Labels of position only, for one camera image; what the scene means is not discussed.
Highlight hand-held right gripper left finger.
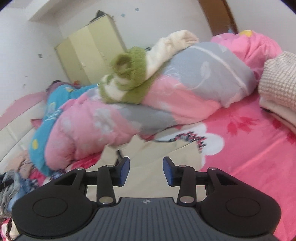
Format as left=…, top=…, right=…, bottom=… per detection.
left=54, top=156, right=130, bottom=205

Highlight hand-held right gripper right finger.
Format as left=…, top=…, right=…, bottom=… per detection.
left=163, top=156, right=237, bottom=205

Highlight beige zip jacket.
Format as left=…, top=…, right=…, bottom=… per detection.
left=85, top=137, right=206, bottom=200

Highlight pink floral quilt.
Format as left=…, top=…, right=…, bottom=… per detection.
left=45, top=30, right=284, bottom=171

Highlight pink floral bed blanket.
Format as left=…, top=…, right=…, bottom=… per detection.
left=28, top=94, right=296, bottom=241

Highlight blue pillow yellow dot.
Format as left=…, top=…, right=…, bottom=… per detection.
left=28, top=83, right=97, bottom=176

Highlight green and cream fleece garment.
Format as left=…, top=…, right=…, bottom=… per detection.
left=97, top=30, right=199, bottom=105

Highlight blue jeans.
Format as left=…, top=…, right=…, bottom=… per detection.
left=7, top=177, right=35, bottom=209

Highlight pale pink garment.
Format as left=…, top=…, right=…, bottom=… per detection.
left=7, top=155, right=35, bottom=176

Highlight pink and white headboard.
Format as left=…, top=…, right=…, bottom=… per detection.
left=0, top=91, right=50, bottom=174

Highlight plaid shirt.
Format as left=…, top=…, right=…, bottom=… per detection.
left=0, top=185, right=16, bottom=216

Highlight cream wardrobe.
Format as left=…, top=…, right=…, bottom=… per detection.
left=54, top=14, right=127, bottom=86

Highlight folded cream pink towels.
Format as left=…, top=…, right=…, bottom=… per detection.
left=258, top=51, right=296, bottom=132

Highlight dark bag on wardrobe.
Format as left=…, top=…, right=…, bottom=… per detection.
left=89, top=10, right=108, bottom=23

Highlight brown wooden door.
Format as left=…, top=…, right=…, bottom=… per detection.
left=198, top=0, right=239, bottom=37

